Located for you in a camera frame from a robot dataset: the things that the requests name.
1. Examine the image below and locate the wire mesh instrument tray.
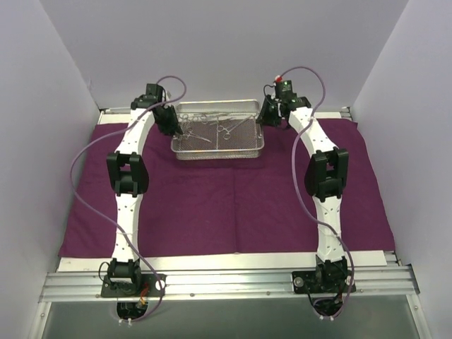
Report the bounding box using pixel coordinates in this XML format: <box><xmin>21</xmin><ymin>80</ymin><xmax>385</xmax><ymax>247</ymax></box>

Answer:
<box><xmin>171</xmin><ymin>100</ymin><xmax>265</xmax><ymax>160</ymax></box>

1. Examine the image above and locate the purple cloth wrap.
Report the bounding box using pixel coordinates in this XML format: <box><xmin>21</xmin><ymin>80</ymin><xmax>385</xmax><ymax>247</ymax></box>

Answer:
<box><xmin>59</xmin><ymin>119</ymin><xmax>396</xmax><ymax>258</ymax></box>

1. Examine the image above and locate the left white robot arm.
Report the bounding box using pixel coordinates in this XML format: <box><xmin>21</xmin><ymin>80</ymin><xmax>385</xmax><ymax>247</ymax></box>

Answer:
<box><xmin>106</xmin><ymin>83</ymin><xmax>182</xmax><ymax>296</ymax></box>

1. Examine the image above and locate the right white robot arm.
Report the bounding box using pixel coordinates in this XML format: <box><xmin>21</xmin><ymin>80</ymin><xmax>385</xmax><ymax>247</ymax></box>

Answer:
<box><xmin>257</xmin><ymin>76</ymin><xmax>349</xmax><ymax>292</ymax></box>

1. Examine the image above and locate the steel scissors top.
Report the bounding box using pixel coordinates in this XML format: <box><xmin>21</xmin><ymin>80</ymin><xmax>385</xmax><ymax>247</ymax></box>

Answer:
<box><xmin>179</xmin><ymin>113</ymin><xmax>227</xmax><ymax>124</ymax></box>

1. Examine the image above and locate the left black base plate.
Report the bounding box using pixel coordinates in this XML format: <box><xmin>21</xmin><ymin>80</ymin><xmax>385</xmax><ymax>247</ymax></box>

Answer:
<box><xmin>100</xmin><ymin>273</ymin><xmax>166</xmax><ymax>298</ymax></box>

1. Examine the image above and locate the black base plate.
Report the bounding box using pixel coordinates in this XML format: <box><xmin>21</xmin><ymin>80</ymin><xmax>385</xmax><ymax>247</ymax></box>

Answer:
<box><xmin>291</xmin><ymin>270</ymin><xmax>351</xmax><ymax>295</ymax></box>
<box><xmin>100</xmin><ymin>273</ymin><xmax>166</xmax><ymax>298</ymax></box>

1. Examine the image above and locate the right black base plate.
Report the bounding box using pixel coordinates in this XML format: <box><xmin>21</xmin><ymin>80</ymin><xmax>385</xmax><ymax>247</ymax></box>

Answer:
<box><xmin>291</xmin><ymin>270</ymin><xmax>351</xmax><ymax>295</ymax></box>

